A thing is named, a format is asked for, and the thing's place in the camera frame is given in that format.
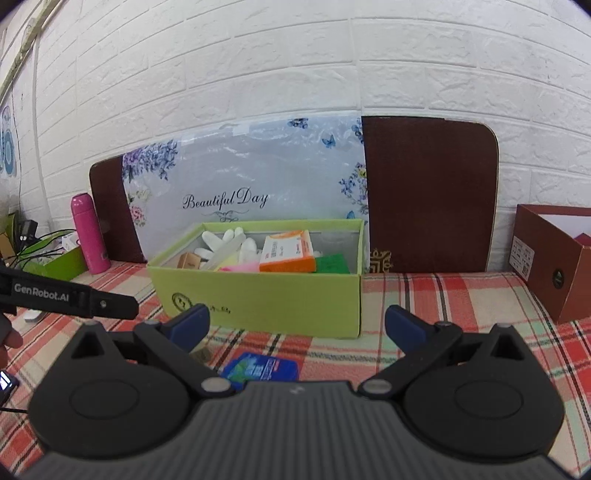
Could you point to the pink thermos bottle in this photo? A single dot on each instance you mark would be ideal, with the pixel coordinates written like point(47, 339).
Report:
point(89, 233)

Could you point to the dark brown headboard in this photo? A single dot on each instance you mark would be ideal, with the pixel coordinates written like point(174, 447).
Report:
point(432, 185)

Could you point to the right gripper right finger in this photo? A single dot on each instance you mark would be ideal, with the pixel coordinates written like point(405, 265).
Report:
point(423, 345)

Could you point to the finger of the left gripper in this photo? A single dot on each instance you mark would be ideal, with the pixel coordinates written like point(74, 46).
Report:
point(112, 306)

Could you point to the floral packaged pillow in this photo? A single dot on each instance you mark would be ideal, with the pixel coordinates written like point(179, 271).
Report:
point(297, 168)

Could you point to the green cardboard storage box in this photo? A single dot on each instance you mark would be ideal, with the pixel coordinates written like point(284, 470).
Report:
point(310, 304)

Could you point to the pink item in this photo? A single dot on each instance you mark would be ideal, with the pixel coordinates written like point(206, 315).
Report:
point(249, 267)

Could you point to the translucent white tube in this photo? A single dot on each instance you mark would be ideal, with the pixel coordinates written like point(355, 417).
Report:
point(227, 249)

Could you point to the orange white medicine box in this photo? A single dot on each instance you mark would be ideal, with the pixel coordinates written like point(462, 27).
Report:
point(288, 252)

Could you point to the plaid bed sheet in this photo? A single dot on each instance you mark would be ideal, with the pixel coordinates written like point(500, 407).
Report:
point(474, 301)

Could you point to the gold box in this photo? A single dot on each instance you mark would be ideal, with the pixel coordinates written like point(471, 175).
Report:
point(189, 260)

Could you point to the white glove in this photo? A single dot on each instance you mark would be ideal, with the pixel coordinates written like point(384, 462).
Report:
point(248, 252)

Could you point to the brown cardboard box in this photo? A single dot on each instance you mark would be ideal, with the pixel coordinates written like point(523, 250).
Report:
point(550, 250)

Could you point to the blue gum container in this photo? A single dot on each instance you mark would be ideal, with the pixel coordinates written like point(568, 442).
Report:
point(250, 367)

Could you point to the green box at left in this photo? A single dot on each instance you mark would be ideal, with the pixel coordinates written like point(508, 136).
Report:
point(66, 266)

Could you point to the green small box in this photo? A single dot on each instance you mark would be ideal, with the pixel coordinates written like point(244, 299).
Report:
point(331, 264)

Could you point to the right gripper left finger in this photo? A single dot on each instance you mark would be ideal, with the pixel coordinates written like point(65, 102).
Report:
point(168, 346)

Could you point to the person's left hand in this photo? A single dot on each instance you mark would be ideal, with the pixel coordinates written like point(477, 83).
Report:
point(10, 339)

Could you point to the white device at left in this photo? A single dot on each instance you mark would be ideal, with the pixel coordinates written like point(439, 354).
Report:
point(34, 316)

